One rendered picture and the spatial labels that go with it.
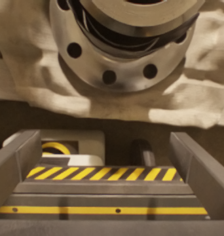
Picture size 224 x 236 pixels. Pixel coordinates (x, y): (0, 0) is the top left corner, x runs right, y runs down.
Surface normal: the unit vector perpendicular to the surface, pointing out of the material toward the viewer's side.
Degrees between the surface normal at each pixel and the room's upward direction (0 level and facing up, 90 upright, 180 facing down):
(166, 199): 0
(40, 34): 58
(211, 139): 0
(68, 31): 0
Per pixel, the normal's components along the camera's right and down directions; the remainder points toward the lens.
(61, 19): 0.01, 0.29
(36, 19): 0.87, 0.21
